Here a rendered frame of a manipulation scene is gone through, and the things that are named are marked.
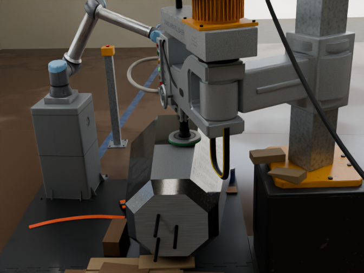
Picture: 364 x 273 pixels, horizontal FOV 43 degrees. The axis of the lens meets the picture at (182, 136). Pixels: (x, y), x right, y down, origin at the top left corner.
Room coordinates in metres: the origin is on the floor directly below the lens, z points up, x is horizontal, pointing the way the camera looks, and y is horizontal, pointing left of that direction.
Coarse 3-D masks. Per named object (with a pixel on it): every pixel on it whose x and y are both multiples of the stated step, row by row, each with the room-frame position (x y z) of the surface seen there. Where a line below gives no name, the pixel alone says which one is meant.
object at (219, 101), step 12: (204, 84) 2.13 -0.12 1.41; (216, 84) 2.10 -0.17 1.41; (228, 84) 2.10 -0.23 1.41; (204, 96) 2.13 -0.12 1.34; (216, 96) 2.09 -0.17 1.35; (228, 96) 2.10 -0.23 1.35; (204, 108) 2.13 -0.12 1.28; (216, 108) 2.09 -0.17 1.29; (228, 108) 2.10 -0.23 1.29; (216, 120) 2.10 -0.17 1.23
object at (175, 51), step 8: (168, 40) 2.70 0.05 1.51; (176, 40) 2.71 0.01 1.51; (168, 48) 2.70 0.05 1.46; (176, 48) 2.71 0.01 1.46; (184, 48) 2.72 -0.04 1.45; (168, 56) 2.70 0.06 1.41; (176, 56) 2.71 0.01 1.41; (184, 56) 2.72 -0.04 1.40; (168, 64) 2.70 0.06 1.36; (168, 80) 2.71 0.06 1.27; (168, 88) 2.72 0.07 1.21; (176, 104) 2.71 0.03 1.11
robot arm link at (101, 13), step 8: (88, 0) 3.64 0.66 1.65; (88, 8) 3.56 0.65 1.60; (96, 8) 3.54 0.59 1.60; (104, 8) 3.57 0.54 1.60; (96, 16) 3.55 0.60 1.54; (104, 16) 3.53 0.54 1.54; (112, 16) 3.52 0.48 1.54; (120, 16) 3.52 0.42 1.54; (120, 24) 3.50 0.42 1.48; (128, 24) 3.48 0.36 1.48; (136, 24) 3.47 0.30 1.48; (144, 24) 3.48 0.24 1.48; (136, 32) 3.48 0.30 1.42; (144, 32) 3.45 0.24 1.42; (152, 32) 3.41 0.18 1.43; (160, 32) 3.42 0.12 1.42; (152, 40) 3.42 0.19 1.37
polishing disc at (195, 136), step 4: (172, 132) 2.88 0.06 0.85; (176, 132) 2.88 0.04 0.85; (192, 132) 2.87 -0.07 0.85; (196, 132) 2.86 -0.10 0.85; (172, 136) 2.81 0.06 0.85; (176, 136) 2.81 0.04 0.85; (192, 136) 2.79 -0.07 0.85; (196, 136) 2.79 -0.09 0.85; (200, 136) 2.80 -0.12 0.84; (172, 140) 2.75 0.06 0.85; (176, 140) 2.74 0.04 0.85; (180, 140) 2.74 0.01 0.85; (184, 140) 2.74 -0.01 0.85; (188, 140) 2.73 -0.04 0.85; (192, 140) 2.73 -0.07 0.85; (196, 140) 2.74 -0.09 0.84
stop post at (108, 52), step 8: (104, 48) 4.60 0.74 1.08; (112, 48) 4.60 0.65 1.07; (104, 56) 4.62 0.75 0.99; (112, 56) 4.65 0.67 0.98; (112, 64) 4.62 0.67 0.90; (112, 72) 4.62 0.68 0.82; (112, 80) 4.62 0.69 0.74; (112, 88) 4.62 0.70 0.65; (112, 96) 4.62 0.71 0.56; (112, 104) 4.62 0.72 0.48; (112, 112) 4.62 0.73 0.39; (112, 120) 4.62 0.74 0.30; (112, 128) 4.62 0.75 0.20; (120, 128) 4.70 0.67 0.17; (120, 136) 4.64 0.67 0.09; (112, 144) 4.64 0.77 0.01; (120, 144) 4.62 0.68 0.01
